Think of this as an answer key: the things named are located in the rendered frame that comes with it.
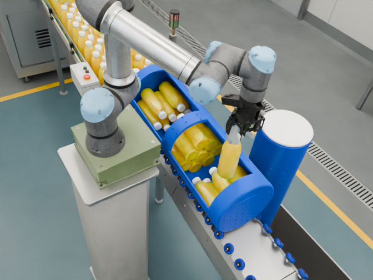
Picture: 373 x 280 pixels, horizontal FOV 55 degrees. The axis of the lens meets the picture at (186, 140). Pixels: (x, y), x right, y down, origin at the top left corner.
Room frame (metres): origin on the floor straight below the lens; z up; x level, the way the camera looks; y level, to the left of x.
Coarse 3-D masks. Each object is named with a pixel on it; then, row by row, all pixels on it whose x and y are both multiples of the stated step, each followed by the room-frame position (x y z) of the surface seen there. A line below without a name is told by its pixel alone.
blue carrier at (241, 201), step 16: (144, 80) 1.50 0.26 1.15; (160, 80) 1.56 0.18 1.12; (176, 80) 1.44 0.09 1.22; (192, 112) 1.21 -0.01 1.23; (208, 112) 1.27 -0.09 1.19; (160, 128) 1.35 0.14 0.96; (176, 128) 1.13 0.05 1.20; (176, 160) 1.03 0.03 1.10; (240, 160) 0.97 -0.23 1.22; (192, 176) 1.06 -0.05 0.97; (208, 176) 1.07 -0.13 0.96; (256, 176) 0.89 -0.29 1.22; (192, 192) 0.90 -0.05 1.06; (224, 192) 0.81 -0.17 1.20; (240, 192) 0.80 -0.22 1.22; (256, 192) 0.84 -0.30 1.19; (272, 192) 0.89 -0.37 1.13; (208, 208) 0.80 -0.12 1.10; (224, 208) 0.76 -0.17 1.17; (240, 208) 0.80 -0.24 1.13; (256, 208) 0.86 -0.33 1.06; (224, 224) 0.77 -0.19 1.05; (240, 224) 0.82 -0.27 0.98
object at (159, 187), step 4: (156, 180) 1.55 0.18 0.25; (156, 184) 1.55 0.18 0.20; (160, 184) 1.53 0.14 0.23; (156, 188) 1.55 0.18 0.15; (160, 188) 1.53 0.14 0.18; (156, 192) 1.55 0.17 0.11; (160, 192) 1.53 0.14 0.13; (156, 196) 1.54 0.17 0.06; (160, 196) 1.53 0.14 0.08; (156, 200) 1.54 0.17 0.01; (160, 200) 1.55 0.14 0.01
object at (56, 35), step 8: (40, 0) 2.71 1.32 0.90; (40, 8) 2.75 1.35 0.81; (48, 16) 2.49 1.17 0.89; (48, 24) 2.55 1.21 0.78; (56, 24) 2.37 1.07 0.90; (56, 32) 2.34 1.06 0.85; (56, 40) 2.39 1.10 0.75; (64, 40) 2.18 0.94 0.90; (56, 48) 2.64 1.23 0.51; (64, 48) 2.18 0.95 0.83; (72, 48) 2.09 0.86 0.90; (56, 56) 2.63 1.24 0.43; (72, 56) 2.01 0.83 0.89; (56, 64) 2.63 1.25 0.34; (64, 64) 2.68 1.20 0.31; (64, 88) 2.64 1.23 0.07
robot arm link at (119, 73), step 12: (120, 0) 0.95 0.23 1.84; (132, 0) 1.01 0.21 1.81; (108, 36) 1.00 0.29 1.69; (108, 48) 1.00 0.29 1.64; (120, 48) 1.00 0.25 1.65; (108, 60) 1.01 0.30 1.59; (120, 60) 1.00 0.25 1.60; (108, 72) 1.02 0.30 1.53; (120, 72) 1.01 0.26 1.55; (132, 72) 1.06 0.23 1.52; (108, 84) 1.00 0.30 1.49; (120, 84) 1.00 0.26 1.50; (132, 84) 1.03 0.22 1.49; (120, 96) 0.98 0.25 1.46; (132, 96) 1.03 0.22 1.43
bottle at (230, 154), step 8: (224, 144) 0.87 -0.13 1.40; (232, 144) 0.86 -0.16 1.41; (240, 144) 0.87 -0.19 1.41; (224, 152) 0.86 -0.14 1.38; (232, 152) 0.85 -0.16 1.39; (240, 152) 0.86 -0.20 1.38; (224, 160) 0.85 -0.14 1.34; (232, 160) 0.84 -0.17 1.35; (224, 168) 0.85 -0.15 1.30; (232, 168) 0.85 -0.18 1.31; (224, 176) 0.84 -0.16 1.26; (232, 176) 0.85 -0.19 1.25
